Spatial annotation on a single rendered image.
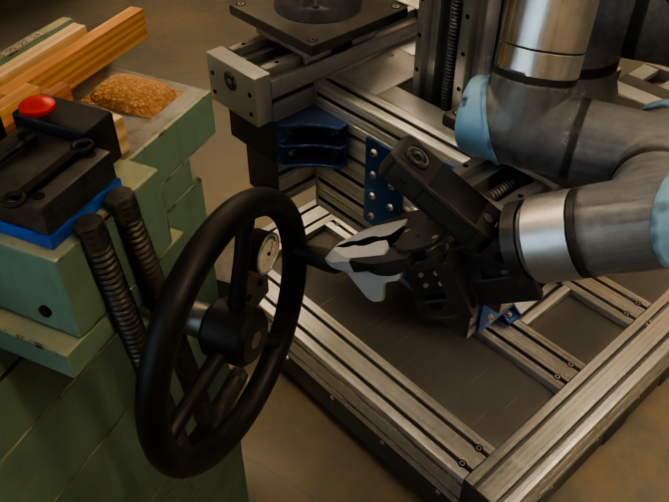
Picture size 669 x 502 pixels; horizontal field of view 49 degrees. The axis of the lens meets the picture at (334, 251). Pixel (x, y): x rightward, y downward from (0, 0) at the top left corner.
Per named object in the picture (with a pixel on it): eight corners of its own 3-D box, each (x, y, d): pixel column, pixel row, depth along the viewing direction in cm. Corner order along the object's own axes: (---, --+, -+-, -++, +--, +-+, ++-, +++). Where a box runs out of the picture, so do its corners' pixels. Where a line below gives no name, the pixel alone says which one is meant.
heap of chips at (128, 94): (150, 120, 84) (147, 105, 82) (80, 101, 87) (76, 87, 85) (184, 92, 88) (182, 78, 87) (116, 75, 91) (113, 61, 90)
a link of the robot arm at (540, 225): (556, 219, 56) (577, 167, 61) (500, 228, 58) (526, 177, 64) (584, 297, 59) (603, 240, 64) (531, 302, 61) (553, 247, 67)
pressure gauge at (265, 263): (261, 294, 104) (257, 250, 98) (237, 286, 105) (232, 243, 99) (282, 266, 108) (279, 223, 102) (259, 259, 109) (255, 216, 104)
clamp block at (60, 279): (79, 344, 62) (52, 265, 56) (-41, 297, 66) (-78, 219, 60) (176, 240, 72) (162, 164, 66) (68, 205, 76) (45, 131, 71)
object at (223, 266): (245, 326, 108) (241, 287, 103) (175, 301, 112) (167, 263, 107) (272, 290, 114) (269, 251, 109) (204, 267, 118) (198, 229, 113)
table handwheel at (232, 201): (210, 532, 73) (127, 388, 51) (52, 460, 80) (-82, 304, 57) (329, 312, 90) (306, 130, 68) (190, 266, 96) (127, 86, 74)
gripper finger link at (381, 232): (346, 295, 76) (423, 286, 71) (322, 248, 74) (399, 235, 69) (358, 277, 79) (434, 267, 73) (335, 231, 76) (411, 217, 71)
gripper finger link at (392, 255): (347, 282, 69) (429, 271, 63) (340, 269, 68) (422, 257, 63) (368, 253, 72) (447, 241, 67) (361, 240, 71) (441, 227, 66)
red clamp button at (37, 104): (40, 124, 61) (37, 113, 61) (12, 116, 62) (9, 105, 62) (64, 107, 63) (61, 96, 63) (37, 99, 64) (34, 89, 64)
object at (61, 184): (54, 251, 58) (35, 194, 54) (-51, 214, 61) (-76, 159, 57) (151, 163, 66) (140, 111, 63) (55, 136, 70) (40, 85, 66)
